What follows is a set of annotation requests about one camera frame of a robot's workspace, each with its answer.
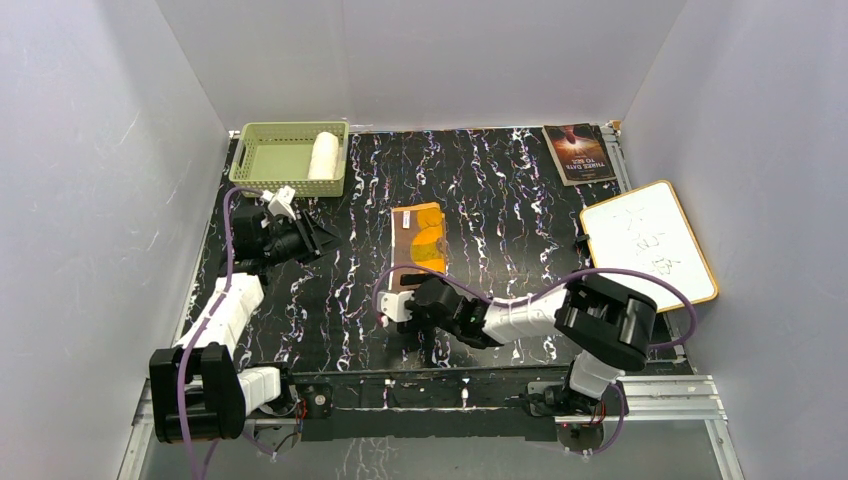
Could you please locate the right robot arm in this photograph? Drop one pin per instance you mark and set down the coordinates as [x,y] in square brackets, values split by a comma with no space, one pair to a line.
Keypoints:
[610,322]

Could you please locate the wood framed whiteboard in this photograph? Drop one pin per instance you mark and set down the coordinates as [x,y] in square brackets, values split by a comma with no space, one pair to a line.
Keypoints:
[646,230]

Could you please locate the light green plastic basket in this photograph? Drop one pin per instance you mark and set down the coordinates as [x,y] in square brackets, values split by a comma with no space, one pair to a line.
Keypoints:
[271,155]

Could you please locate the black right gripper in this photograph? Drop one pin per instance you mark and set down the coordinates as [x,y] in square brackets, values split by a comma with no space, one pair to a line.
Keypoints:
[416,322]

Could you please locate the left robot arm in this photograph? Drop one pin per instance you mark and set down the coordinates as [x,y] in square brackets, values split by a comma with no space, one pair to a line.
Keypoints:
[198,393]

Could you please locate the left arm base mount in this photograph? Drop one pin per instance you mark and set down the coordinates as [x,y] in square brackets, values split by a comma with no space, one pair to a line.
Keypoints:
[307,401]

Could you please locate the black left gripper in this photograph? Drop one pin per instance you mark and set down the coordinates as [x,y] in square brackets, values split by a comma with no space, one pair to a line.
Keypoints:
[315,240]

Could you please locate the white towel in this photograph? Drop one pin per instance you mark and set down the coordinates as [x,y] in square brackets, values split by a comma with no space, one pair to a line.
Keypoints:
[324,157]

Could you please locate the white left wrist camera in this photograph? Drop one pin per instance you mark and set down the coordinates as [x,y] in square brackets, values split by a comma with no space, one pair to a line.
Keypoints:
[279,203]

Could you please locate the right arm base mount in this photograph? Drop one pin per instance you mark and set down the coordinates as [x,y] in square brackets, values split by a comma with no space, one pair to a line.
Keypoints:
[556,399]

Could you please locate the aluminium rail frame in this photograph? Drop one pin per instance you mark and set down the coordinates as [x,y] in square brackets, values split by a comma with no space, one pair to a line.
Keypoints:
[487,402]

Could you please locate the dark book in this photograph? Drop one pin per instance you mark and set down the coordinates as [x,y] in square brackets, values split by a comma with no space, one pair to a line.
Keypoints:
[579,153]

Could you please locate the orange patterned towel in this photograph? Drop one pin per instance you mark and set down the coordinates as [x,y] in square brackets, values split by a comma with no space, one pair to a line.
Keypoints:
[418,236]

